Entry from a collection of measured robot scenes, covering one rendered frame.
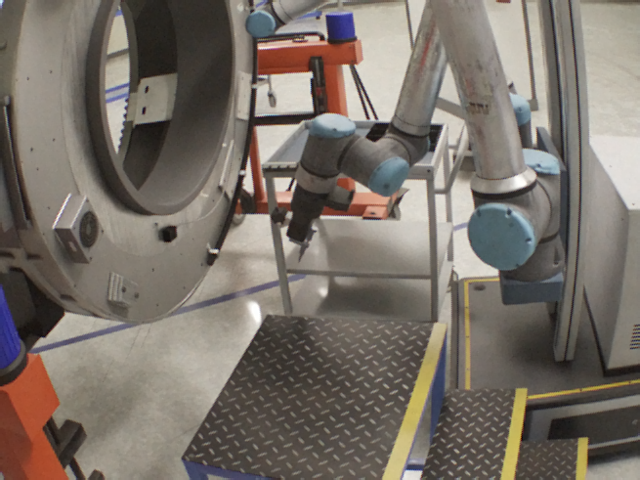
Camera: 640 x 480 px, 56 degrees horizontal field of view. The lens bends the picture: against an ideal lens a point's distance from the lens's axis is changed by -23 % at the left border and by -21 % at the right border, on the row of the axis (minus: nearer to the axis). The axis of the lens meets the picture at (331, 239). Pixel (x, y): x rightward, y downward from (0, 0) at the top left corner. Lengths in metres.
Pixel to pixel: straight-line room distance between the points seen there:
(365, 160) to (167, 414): 1.27
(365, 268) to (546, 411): 1.00
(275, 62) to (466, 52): 1.75
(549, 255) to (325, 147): 0.55
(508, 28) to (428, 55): 3.57
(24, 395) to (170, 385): 1.60
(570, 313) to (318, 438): 0.83
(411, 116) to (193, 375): 1.39
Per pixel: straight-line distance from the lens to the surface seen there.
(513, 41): 5.11
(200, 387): 2.54
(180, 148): 2.25
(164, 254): 2.00
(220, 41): 2.29
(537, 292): 1.64
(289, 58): 2.95
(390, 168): 1.51
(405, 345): 1.57
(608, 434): 1.99
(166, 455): 2.27
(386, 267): 2.50
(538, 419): 1.87
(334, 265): 2.54
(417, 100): 1.56
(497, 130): 1.35
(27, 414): 1.04
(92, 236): 1.56
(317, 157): 1.57
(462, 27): 1.31
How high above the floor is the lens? 1.50
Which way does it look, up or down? 26 degrees down
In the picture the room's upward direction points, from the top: 6 degrees counter-clockwise
